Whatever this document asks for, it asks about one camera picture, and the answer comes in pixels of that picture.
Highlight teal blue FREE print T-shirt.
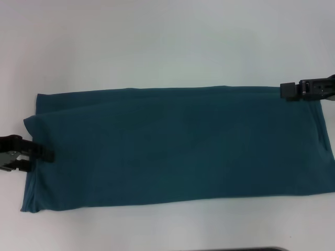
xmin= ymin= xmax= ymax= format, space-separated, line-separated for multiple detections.
xmin=20 ymin=85 xmax=335 ymax=214

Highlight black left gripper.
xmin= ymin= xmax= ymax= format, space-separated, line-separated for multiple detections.
xmin=0 ymin=134 xmax=55 ymax=174

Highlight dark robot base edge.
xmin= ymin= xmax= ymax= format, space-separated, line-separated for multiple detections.
xmin=231 ymin=247 xmax=288 ymax=251

